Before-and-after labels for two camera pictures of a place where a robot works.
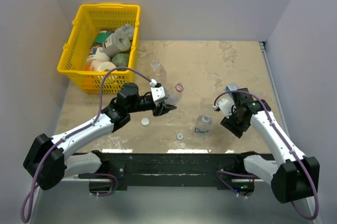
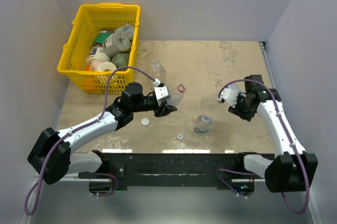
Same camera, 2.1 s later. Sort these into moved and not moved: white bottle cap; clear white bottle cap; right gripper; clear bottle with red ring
Moved: right gripper
Not moved: white bottle cap; clear white bottle cap; clear bottle with red ring
